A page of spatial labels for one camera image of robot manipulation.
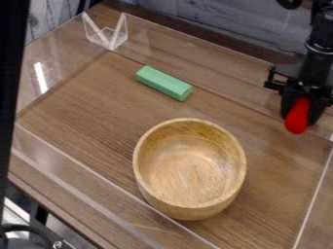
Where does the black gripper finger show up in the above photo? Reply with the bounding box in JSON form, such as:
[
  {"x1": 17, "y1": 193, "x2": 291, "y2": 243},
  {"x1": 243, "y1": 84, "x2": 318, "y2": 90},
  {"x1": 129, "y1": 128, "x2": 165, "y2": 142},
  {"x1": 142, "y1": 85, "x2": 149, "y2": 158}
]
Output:
[
  {"x1": 308, "y1": 96, "x2": 333, "y2": 125},
  {"x1": 280, "y1": 91, "x2": 299, "y2": 119}
]

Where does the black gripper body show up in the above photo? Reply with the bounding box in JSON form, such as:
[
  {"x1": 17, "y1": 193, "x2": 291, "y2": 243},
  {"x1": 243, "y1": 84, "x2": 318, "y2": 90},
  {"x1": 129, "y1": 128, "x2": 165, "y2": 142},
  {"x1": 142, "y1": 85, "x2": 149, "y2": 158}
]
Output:
[{"x1": 264, "y1": 65, "x2": 333, "y2": 106}]

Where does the red fruit with green leaf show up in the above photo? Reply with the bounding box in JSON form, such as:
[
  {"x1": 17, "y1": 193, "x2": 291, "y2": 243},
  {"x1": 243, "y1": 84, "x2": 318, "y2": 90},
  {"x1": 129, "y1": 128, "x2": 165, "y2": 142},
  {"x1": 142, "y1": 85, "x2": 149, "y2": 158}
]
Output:
[{"x1": 285, "y1": 97, "x2": 311, "y2": 134}]

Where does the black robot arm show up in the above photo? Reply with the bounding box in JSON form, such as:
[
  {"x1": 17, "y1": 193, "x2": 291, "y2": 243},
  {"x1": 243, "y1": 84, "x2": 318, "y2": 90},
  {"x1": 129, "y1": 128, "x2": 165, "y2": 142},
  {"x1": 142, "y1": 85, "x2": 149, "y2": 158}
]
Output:
[{"x1": 264, "y1": 0, "x2": 333, "y2": 133}]

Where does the green rectangular block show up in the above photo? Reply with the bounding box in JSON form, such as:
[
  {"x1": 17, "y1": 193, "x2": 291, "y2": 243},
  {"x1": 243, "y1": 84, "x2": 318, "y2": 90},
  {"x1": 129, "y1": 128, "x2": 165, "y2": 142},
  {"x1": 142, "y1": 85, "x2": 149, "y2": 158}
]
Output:
[{"x1": 136, "y1": 65, "x2": 193, "y2": 101}]

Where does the round wooden bowl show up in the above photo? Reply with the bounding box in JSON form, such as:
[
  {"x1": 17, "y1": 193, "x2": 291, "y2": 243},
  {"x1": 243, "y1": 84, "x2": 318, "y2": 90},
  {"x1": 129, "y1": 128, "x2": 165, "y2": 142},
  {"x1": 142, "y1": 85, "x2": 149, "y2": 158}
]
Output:
[{"x1": 133, "y1": 118, "x2": 248, "y2": 221}]

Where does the clear acrylic tray wall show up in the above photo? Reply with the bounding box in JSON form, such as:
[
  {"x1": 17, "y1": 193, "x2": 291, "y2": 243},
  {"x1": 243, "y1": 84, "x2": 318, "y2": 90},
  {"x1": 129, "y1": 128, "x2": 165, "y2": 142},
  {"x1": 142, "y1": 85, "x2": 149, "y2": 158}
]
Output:
[{"x1": 10, "y1": 5, "x2": 333, "y2": 249}]

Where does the clear acrylic corner bracket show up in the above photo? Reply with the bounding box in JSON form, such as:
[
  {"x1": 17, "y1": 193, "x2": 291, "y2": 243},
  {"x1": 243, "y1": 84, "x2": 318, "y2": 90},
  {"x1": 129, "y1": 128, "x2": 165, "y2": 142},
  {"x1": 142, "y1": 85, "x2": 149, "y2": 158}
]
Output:
[{"x1": 82, "y1": 12, "x2": 129, "y2": 51}]

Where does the black table leg bracket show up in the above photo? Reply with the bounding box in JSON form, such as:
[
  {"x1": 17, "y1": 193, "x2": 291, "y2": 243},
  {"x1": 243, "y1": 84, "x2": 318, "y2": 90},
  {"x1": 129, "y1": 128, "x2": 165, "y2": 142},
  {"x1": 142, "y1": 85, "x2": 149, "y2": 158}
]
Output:
[{"x1": 29, "y1": 203, "x2": 85, "y2": 249}]

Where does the black cable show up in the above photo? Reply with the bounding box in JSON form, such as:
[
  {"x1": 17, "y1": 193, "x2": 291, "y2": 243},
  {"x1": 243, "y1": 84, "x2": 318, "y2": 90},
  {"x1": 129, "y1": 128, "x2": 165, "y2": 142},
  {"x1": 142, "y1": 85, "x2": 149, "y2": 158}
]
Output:
[{"x1": 0, "y1": 223, "x2": 45, "y2": 249}]

